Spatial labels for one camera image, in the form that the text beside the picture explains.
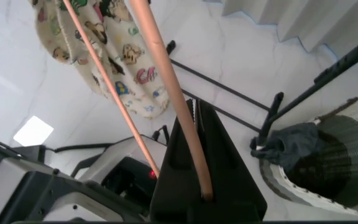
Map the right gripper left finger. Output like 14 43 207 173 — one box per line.
150 99 206 222

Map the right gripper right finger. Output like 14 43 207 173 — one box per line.
197 99 267 222

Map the pink clothes hanger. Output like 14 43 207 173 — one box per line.
62 0 214 200

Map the cream printed garment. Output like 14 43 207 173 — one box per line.
31 0 171 119

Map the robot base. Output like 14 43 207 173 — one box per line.
0 124 171 224

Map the black clothes rack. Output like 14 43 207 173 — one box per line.
165 29 358 150

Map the dark grey garment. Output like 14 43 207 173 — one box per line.
249 122 332 170

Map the black cable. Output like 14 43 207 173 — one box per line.
53 142 115 154

